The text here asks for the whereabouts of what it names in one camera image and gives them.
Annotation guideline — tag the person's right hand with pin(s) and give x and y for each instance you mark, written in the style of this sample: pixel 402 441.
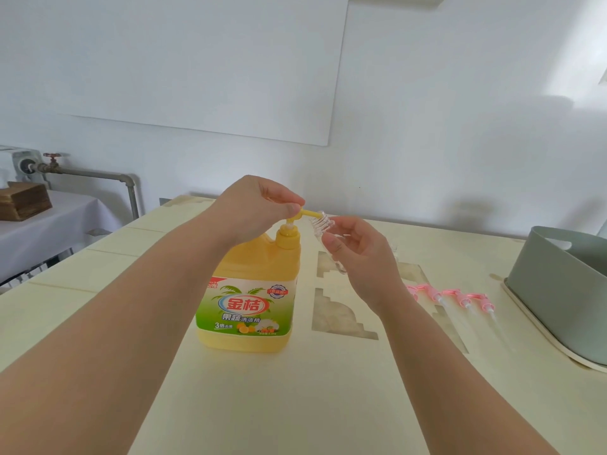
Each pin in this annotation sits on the person's right hand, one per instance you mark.
pixel 374 270

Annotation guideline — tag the person's left hand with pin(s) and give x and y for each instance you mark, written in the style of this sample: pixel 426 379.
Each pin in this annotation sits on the person's left hand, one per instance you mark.
pixel 246 208

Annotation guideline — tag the pink pump dispenser head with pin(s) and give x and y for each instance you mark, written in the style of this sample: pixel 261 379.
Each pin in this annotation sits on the pink pump dispenser head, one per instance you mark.
pixel 455 296
pixel 412 291
pixel 480 301
pixel 430 292

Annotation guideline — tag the yellow detergent jug with pump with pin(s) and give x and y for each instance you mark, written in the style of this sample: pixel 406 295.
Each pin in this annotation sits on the yellow detergent jug with pump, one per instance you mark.
pixel 256 274

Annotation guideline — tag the grey-green plastic basket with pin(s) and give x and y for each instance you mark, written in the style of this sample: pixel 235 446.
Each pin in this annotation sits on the grey-green plastic basket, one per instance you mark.
pixel 555 298

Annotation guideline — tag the person's right forearm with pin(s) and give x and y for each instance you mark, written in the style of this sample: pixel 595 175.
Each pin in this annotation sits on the person's right forearm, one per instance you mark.
pixel 450 388

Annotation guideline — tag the person's left forearm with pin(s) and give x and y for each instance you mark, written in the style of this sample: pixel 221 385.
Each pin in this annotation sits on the person's left forearm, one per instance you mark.
pixel 109 345

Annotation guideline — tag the brown wooden box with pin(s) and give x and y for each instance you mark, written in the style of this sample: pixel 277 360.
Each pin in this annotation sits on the brown wooden box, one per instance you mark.
pixel 23 201

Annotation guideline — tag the grey metal pipe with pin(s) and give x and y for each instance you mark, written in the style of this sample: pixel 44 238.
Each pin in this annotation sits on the grey metal pipe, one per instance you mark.
pixel 95 174

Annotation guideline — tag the white tablecloth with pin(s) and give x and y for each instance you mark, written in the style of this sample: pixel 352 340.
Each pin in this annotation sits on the white tablecloth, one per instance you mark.
pixel 47 232

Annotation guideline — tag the red pipe valve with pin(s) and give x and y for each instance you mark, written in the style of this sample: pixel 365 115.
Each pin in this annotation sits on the red pipe valve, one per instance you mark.
pixel 52 158

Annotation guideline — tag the white wall board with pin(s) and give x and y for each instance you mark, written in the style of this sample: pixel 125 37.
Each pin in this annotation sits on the white wall board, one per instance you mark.
pixel 204 61

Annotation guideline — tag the white wall switch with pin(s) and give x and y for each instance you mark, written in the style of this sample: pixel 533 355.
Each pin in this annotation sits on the white wall switch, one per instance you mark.
pixel 603 78

